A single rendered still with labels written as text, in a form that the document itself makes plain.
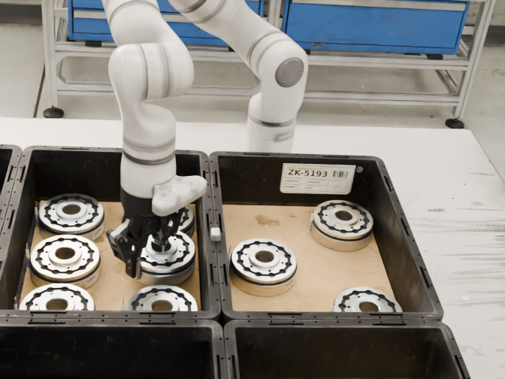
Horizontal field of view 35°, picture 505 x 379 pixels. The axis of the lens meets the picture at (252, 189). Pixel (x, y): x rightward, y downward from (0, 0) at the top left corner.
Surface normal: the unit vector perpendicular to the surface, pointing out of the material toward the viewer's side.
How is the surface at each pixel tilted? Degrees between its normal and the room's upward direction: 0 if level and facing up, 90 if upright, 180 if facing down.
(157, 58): 40
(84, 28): 90
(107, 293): 0
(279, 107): 91
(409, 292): 90
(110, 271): 0
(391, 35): 90
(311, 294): 0
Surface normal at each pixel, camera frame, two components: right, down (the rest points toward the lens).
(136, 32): 0.12, 0.74
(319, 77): 0.10, -0.82
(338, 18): 0.11, 0.58
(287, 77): 0.40, 0.61
